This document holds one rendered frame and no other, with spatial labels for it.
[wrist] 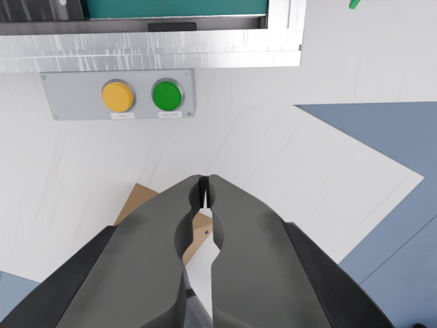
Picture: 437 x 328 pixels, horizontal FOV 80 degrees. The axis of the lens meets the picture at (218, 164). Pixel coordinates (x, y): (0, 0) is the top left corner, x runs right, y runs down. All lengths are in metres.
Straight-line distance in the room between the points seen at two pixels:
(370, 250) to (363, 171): 1.59
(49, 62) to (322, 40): 0.41
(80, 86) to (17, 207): 0.39
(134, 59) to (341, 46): 0.33
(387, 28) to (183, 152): 0.41
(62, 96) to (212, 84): 0.23
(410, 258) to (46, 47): 2.33
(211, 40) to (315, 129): 0.27
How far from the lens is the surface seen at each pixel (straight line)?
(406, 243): 2.26
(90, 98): 0.43
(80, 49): 0.42
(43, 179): 0.66
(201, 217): 0.59
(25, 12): 0.43
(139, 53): 0.40
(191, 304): 0.51
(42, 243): 0.79
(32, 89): 0.59
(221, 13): 0.39
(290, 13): 0.39
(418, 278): 2.60
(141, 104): 0.40
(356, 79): 0.54
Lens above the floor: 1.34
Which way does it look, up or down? 63 degrees down
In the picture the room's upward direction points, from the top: 179 degrees clockwise
